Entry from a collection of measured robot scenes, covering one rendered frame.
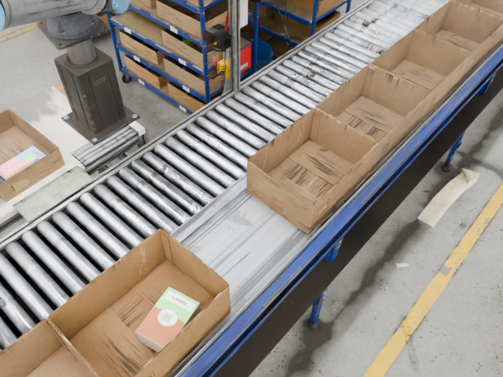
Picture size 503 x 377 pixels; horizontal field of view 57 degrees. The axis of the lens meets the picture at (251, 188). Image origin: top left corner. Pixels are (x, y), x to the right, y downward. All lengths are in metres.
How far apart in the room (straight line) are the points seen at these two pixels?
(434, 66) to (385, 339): 1.35
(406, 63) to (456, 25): 0.43
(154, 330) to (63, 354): 0.27
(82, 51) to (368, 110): 1.22
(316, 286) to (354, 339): 0.68
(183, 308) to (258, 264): 0.30
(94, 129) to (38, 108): 0.37
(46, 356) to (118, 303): 0.24
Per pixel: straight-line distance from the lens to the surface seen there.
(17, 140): 2.31
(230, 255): 1.55
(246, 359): 1.67
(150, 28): 3.34
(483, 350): 2.62
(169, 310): 1.38
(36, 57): 4.31
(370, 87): 2.14
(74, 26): 1.94
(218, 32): 2.17
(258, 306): 1.42
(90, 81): 2.06
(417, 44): 2.44
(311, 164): 1.82
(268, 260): 1.54
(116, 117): 2.22
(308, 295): 1.78
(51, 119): 2.37
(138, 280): 1.52
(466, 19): 2.75
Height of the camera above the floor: 2.18
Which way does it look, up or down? 49 degrees down
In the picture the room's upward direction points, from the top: 1 degrees clockwise
